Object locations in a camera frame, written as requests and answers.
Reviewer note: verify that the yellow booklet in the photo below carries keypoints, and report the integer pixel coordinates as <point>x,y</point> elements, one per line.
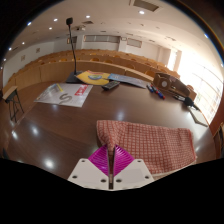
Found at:
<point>91,77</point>

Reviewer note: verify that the red white checked towel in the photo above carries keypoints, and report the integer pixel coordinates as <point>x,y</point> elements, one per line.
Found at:
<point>153,143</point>

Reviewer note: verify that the wooden desk organizer with clock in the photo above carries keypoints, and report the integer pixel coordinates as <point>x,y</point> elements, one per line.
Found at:
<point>170,83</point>

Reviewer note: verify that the recessed ceiling lights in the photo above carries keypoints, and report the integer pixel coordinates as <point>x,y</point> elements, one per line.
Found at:
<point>141,12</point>

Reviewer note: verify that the blue booklet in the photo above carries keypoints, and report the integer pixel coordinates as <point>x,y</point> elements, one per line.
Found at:
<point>128,80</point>

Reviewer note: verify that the wooden lecture hall seat rows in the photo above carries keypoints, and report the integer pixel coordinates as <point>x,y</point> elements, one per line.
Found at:
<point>50,71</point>

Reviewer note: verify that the blue marker pen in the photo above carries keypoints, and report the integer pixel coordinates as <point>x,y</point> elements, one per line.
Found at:
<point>149,88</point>

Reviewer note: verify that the black handheld microphone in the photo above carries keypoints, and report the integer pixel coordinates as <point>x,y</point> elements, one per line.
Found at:
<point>189,101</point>

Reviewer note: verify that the red marker pen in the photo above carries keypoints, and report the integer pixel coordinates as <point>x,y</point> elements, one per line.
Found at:
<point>159,93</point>

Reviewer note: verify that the black gooseneck table microphone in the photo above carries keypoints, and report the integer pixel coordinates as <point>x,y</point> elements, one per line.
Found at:
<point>72,50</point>

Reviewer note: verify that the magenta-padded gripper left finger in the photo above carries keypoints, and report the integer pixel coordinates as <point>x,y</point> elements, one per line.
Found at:
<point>85,173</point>

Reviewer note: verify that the rectangular ceiling air vent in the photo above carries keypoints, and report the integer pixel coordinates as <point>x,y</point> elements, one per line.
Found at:
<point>146,5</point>

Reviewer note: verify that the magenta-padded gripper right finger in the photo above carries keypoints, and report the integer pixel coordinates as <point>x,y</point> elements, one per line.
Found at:
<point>135,173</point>

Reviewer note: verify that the small wooden side desk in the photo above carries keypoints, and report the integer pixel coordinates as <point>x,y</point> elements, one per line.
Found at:
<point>10,95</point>

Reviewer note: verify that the black remote control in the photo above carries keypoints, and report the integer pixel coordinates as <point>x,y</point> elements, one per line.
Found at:
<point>110,85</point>

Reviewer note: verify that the wooden shelf unit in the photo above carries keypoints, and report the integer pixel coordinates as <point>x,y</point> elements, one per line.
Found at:
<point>220,140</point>

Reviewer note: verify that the white printed poster sheet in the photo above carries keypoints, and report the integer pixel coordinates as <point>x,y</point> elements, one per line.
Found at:
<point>63,95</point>

